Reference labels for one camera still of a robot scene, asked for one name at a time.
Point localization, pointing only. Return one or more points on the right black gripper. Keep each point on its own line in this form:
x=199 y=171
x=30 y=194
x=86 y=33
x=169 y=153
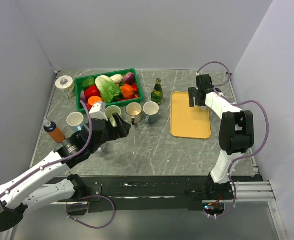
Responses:
x=193 y=92

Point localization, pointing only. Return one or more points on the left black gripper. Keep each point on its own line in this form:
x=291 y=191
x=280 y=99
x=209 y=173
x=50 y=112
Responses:
x=124 y=128

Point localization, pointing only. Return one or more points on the cream ribbed mug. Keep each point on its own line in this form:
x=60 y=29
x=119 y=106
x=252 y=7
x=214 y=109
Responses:
x=133 y=113

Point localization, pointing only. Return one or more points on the green mug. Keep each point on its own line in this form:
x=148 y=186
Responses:
x=111 y=110

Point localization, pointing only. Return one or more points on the dark grey blue mug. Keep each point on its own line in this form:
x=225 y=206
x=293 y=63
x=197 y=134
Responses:
x=151 y=110

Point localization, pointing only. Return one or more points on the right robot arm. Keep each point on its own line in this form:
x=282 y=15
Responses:
x=236 y=134

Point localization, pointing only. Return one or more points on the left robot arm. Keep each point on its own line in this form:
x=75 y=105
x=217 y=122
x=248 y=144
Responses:
x=27 y=192

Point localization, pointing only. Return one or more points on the yellow tray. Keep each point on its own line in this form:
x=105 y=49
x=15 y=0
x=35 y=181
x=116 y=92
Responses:
x=186 y=121

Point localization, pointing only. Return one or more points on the red chili toy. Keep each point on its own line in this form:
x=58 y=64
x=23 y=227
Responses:
x=135 y=89

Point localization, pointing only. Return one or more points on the orange pumpkin toy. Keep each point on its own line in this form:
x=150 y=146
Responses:
x=127 y=91

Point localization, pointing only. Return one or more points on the green glass bottle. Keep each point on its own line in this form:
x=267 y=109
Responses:
x=157 y=92

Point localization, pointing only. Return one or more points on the green plastic crate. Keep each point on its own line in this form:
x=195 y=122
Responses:
x=121 y=103

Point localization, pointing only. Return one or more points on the green napa cabbage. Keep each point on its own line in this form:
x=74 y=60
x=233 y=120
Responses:
x=108 y=90

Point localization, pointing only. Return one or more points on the red bell pepper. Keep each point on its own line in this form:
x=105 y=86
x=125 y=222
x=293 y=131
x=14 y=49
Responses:
x=91 y=91

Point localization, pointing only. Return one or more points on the purple onion toy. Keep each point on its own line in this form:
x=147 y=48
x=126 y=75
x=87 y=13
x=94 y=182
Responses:
x=129 y=78

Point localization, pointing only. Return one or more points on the purple eggplant toy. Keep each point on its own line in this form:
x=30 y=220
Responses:
x=82 y=97

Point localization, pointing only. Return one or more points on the green bell pepper toy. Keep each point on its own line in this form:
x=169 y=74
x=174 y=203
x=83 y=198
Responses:
x=90 y=81

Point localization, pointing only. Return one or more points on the white green paper cup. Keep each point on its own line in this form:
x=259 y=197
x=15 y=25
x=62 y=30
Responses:
x=65 y=86

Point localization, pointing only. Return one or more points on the orange spray bottle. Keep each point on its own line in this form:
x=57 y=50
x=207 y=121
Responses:
x=53 y=131

